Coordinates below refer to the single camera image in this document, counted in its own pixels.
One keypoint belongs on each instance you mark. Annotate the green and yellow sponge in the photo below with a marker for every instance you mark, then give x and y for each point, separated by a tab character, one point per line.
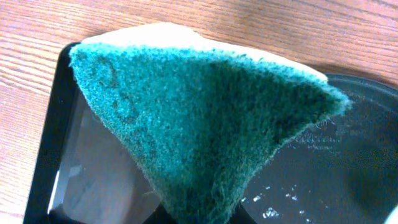
200	117

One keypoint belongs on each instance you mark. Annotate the pale green plate red streak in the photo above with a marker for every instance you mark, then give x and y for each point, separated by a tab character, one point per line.
392	217

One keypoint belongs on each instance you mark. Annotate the rectangular black tray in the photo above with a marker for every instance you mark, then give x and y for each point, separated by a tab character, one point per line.
83	174

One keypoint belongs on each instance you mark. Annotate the round black tray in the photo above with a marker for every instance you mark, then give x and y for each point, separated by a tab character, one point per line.
341	170

